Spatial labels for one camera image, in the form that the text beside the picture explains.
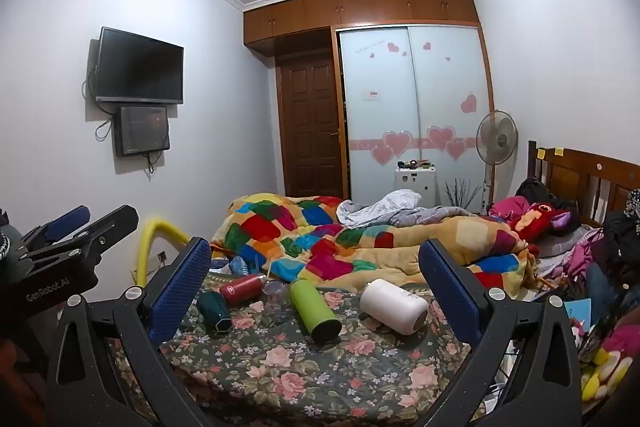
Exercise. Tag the wall mounted black television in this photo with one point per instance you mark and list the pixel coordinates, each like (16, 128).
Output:
(132, 68)

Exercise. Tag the wooden overhead cabinets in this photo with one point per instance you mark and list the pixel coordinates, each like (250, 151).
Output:
(300, 25)

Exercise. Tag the dark teal faceted cup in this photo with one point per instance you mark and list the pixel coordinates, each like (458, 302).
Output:
(215, 313)

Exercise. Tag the standing electric fan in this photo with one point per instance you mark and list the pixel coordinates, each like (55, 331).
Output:
(496, 142)

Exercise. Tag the red plush toy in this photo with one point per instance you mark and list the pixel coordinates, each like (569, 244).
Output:
(541, 220)

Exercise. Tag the brown wooden door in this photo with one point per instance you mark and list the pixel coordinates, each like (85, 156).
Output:
(308, 121)

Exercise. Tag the sliding wardrobe with hearts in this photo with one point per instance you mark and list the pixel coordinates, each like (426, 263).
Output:
(414, 97)

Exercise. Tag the small black wall monitor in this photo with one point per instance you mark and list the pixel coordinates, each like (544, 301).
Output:
(139, 130)

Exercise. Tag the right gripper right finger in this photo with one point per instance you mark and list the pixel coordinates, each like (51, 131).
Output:
(543, 388)

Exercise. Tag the white small cabinet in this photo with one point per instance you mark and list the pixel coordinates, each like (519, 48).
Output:
(420, 180)

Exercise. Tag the floral dark green bedsheet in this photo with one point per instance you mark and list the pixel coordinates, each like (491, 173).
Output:
(265, 373)

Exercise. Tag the yellow foam bed rail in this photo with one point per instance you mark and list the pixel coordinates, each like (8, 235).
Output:
(152, 228)

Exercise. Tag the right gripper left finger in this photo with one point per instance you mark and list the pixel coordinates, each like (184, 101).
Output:
(83, 388)

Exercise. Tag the red thermos bottle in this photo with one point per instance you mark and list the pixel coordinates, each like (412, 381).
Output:
(243, 289)

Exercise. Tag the clear glass cup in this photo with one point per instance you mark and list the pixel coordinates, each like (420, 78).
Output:
(274, 294)

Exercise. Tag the white grey crumpled cloth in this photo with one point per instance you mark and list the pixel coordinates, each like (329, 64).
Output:
(400, 209)

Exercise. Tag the wooden headboard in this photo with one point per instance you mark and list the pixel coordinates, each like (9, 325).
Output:
(596, 184)

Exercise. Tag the yellow plush toy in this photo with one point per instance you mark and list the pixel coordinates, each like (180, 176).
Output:
(603, 375)

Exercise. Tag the blue jeans clothing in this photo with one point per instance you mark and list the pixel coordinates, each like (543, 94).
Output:
(237, 265)

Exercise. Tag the green cylindrical bottle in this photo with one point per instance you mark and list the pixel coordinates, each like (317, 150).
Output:
(318, 318)

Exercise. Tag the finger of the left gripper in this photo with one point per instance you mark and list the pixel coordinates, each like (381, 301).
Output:
(59, 228)
(88, 243)

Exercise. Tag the colourful patchwork blanket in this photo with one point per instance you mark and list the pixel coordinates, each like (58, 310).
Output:
(301, 238)

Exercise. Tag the white cylindrical cup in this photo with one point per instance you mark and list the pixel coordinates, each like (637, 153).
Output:
(394, 307)

